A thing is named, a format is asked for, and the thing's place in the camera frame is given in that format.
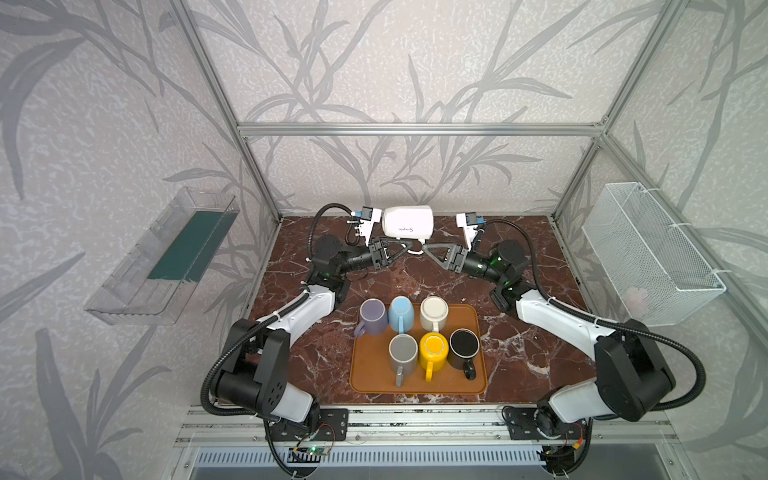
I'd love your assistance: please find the pink object in basket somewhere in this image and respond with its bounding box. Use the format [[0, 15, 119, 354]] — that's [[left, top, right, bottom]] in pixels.
[[622, 287, 650, 320]]

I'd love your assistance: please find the purple mug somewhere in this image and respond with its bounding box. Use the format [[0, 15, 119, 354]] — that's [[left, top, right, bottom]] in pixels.
[[353, 298, 389, 338]]

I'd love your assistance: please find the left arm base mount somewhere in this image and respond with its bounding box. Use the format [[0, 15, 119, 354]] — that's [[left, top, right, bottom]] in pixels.
[[267, 407, 349, 442]]

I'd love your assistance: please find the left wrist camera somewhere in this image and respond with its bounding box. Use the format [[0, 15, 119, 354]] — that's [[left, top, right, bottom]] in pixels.
[[348, 206, 383, 246]]

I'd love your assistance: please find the grey mug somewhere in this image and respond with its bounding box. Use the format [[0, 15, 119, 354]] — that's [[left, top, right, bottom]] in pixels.
[[388, 334, 419, 388]]

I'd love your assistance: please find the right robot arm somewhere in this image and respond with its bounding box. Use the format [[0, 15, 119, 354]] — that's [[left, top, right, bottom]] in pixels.
[[423, 240, 707, 426]]

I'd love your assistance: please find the white wire basket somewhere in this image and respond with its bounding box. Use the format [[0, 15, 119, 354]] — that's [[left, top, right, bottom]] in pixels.
[[582, 182, 726, 327]]

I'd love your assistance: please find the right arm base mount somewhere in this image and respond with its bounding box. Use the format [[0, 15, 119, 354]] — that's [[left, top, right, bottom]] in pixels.
[[501, 405, 587, 443]]

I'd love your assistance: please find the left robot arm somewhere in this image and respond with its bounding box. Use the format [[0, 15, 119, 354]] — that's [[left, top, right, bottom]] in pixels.
[[200, 235, 414, 431]]

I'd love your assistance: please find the green circuit board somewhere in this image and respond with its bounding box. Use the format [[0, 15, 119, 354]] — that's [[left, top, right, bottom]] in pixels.
[[291, 445, 332, 463]]

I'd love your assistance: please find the cream white mug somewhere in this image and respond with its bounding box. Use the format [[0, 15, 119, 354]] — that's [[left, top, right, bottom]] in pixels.
[[419, 296, 450, 332]]

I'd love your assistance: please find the yellow mug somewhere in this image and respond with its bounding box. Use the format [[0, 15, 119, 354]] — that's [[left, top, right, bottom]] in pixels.
[[419, 332, 450, 382]]

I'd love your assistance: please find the white faceted mug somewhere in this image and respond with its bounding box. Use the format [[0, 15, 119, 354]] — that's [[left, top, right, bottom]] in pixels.
[[381, 205, 434, 243]]

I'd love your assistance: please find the brown rectangular tray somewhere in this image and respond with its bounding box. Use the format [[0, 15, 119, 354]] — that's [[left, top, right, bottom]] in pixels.
[[350, 319, 488, 395]]

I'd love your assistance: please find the black mug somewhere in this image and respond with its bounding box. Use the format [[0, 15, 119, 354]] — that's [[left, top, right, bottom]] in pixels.
[[447, 328, 480, 381]]

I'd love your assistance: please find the light blue mug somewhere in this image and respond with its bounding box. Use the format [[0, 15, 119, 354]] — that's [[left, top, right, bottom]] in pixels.
[[388, 296, 415, 334]]

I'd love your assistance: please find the clear plastic wall bin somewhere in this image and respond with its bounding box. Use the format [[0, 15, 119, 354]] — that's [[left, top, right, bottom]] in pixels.
[[84, 187, 240, 326]]

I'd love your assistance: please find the aluminium front rail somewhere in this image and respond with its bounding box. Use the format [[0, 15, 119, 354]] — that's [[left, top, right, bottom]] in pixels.
[[174, 404, 680, 448]]

